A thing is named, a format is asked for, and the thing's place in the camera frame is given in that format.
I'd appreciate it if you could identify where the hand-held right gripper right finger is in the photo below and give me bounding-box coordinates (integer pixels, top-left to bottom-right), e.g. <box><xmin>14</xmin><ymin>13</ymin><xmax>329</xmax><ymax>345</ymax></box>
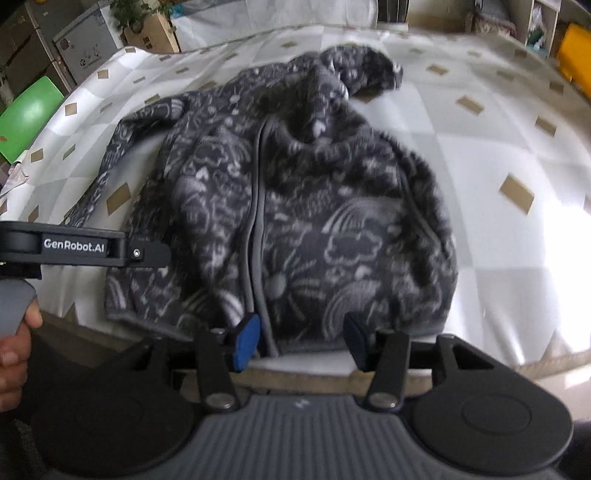
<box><xmin>344</xmin><ymin>314</ymin><xmax>498</xmax><ymax>412</ymax></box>

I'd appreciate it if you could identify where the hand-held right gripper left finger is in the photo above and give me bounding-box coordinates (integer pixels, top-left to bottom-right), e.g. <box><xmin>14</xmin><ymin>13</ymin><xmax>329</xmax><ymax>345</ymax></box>
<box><xmin>113</xmin><ymin>313</ymin><xmax>262</xmax><ymax>412</ymax></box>

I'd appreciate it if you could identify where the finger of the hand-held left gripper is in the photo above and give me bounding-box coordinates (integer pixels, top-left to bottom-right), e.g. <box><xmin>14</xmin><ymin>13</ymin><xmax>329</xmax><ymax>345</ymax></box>
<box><xmin>126</xmin><ymin>240</ymin><xmax>171</xmax><ymax>267</ymax></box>

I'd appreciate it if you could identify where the grey patterned fleece jacket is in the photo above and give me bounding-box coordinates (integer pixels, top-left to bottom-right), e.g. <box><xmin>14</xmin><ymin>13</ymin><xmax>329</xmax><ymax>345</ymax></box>
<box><xmin>65</xmin><ymin>44</ymin><xmax>459</xmax><ymax>357</ymax></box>

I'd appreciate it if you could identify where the person's left hand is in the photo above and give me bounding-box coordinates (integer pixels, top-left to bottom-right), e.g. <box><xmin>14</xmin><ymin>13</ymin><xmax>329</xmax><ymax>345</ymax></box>
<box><xmin>0</xmin><ymin>301</ymin><xmax>43</xmax><ymax>409</ymax></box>

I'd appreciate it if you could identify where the crumpled printed paper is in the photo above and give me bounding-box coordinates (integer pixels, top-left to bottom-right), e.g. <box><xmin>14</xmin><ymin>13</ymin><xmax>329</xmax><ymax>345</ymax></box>
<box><xmin>0</xmin><ymin>161</ymin><xmax>29</xmax><ymax>197</ymax></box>

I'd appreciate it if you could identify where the green plastic chair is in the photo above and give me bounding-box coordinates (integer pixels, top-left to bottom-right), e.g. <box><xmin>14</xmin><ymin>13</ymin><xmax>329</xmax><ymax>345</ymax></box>
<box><xmin>0</xmin><ymin>76</ymin><xmax>65</xmax><ymax>164</ymax></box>

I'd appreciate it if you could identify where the white chest freezer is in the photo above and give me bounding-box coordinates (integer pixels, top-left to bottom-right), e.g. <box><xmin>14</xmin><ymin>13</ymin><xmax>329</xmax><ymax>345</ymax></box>
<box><xmin>51</xmin><ymin>11</ymin><xmax>123</xmax><ymax>86</ymax></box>

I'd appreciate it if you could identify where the tan cardboard box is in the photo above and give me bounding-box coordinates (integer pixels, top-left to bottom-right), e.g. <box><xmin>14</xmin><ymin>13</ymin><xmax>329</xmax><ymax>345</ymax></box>
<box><xmin>121</xmin><ymin>14</ymin><xmax>182</xmax><ymax>55</ymax></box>

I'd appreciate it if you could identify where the trailing green potted plant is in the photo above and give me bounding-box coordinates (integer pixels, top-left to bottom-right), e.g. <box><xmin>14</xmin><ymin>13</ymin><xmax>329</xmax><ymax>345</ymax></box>
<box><xmin>111</xmin><ymin>0</ymin><xmax>160</xmax><ymax>34</ymax></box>

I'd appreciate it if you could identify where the cloth covered side table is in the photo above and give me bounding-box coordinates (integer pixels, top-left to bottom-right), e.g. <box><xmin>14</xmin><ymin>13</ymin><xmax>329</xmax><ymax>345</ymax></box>
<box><xmin>173</xmin><ymin>0</ymin><xmax>379</xmax><ymax>51</ymax></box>

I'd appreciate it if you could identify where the yellow plastic chair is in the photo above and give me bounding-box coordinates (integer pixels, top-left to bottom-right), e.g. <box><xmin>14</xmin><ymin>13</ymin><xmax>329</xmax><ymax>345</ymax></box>
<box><xmin>556</xmin><ymin>23</ymin><xmax>591</xmax><ymax>100</ymax></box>

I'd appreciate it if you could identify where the white storage shelf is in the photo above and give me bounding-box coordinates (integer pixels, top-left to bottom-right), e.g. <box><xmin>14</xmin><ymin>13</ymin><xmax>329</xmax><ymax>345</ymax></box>
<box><xmin>512</xmin><ymin>0</ymin><xmax>561</xmax><ymax>58</ymax></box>

